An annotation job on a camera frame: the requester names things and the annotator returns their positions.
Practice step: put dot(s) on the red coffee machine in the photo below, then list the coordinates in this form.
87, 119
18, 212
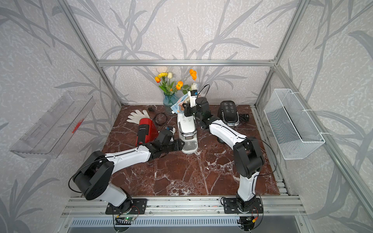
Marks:
147, 131

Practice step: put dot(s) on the black coffee machine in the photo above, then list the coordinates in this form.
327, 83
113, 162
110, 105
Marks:
228, 113

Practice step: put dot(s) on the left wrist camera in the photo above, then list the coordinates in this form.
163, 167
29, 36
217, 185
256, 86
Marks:
171, 129

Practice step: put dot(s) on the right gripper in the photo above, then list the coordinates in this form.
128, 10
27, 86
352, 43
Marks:
187, 109

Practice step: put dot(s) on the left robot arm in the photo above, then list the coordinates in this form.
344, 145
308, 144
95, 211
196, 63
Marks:
93, 178

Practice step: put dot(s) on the white coffee machine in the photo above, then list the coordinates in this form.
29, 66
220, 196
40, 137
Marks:
187, 133

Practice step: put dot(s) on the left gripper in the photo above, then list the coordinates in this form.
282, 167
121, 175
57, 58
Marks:
178, 146

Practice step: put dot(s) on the blue glass vase with flowers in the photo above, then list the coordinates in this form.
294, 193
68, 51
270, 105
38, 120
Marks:
172, 89

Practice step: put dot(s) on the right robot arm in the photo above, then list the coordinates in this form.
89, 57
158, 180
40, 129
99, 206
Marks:
248, 156

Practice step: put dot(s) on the white work glove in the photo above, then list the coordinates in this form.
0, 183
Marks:
136, 116

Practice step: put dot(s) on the colourful striped cloth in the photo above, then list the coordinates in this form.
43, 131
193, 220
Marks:
178, 107

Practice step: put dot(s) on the clear plastic wall shelf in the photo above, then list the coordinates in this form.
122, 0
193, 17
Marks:
48, 137

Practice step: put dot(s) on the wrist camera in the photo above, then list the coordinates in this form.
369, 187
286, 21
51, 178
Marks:
171, 129
192, 96

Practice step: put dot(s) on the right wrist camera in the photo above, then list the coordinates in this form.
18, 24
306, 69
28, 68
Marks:
192, 96

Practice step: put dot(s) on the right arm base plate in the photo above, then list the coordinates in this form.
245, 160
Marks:
238, 206

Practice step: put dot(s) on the white wire basket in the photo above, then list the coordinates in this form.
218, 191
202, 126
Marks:
295, 132

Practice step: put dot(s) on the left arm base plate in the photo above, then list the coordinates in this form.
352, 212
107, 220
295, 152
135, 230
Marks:
134, 206

